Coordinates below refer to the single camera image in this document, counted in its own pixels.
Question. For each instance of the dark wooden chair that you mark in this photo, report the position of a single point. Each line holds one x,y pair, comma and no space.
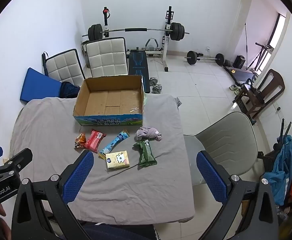
273,82

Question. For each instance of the purple-grey cloth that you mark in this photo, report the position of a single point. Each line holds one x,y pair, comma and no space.
147,133

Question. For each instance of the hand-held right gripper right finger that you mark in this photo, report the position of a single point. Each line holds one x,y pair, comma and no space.
212,177

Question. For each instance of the short barbell with black plates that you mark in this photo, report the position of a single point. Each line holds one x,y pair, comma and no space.
207,58

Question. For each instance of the blue garment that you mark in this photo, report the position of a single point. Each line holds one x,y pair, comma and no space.
283,160

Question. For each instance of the black speaker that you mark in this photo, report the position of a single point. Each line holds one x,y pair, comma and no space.
239,62

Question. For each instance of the black and blue weight bench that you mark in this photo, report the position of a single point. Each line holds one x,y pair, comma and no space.
138,62

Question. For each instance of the green snack packet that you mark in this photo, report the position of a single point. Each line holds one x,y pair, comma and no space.
146,153

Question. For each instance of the thin black pole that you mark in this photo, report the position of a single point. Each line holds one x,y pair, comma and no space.
246,45

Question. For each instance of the window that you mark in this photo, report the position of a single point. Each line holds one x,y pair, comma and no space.
279,30

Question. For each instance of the chrome dumbbell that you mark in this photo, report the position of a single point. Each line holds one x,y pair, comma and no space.
157,89
153,80

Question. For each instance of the orange snack packet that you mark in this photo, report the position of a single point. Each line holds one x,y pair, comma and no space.
80,141

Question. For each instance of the white barbell rack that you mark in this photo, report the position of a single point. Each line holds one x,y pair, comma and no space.
166,47

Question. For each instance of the black folding stand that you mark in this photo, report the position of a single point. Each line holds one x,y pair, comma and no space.
262,52

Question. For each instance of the blue foam mat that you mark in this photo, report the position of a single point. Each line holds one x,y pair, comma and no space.
35,85

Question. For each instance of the treadmill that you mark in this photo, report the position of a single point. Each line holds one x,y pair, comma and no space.
243,75

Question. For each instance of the red snack packet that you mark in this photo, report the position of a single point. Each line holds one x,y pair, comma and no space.
94,141

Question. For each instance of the long barbell with black plates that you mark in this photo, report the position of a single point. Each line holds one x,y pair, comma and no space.
136,29

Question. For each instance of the person's dark clothing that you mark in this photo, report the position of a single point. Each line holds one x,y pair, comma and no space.
121,232

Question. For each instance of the dark blue jacket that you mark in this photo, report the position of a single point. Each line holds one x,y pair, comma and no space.
69,90

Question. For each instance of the long light blue packet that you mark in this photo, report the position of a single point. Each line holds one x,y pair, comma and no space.
113,143

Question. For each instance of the loose black weight plates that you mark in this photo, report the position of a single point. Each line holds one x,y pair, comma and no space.
228,63

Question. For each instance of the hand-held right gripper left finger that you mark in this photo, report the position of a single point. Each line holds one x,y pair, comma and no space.
78,177

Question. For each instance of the yellow tissue pack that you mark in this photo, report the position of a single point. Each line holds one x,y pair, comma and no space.
117,160

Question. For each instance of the grey office chair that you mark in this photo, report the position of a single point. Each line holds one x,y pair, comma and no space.
226,135

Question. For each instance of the white quilted chair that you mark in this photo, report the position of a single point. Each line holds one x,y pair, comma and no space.
63,66
107,57

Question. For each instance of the white sneaker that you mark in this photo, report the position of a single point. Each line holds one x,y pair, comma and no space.
237,91
233,87

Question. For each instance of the cardboard box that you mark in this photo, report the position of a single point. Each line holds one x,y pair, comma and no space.
110,100

